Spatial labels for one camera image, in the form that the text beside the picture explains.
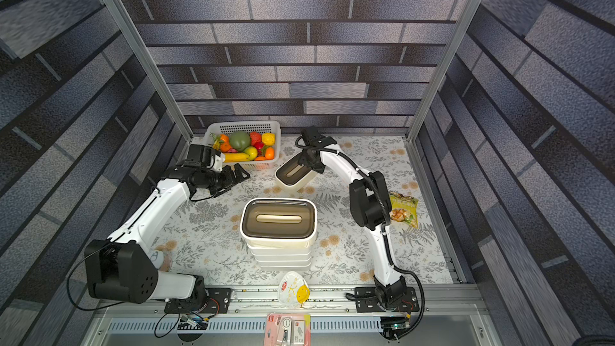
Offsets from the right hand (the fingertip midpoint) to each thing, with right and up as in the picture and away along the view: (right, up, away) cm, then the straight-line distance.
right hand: (307, 162), depth 99 cm
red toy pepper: (-25, +11, +12) cm, 30 cm away
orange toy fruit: (-18, +4, +7) cm, 19 cm away
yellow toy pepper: (-19, +11, +13) cm, 25 cm away
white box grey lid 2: (-7, -25, -33) cm, 42 cm away
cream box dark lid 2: (-7, -15, -39) cm, 42 cm away
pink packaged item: (-5, -48, -32) cm, 58 cm away
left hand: (-23, -5, -16) cm, 29 cm away
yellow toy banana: (-31, +2, 0) cm, 31 cm away
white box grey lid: (-7, -29, -29) cm, 42 cm away
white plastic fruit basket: (-19, +17, +14) cm, 29 cm away
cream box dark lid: (-6, -6, -2) cm, 9 cm away
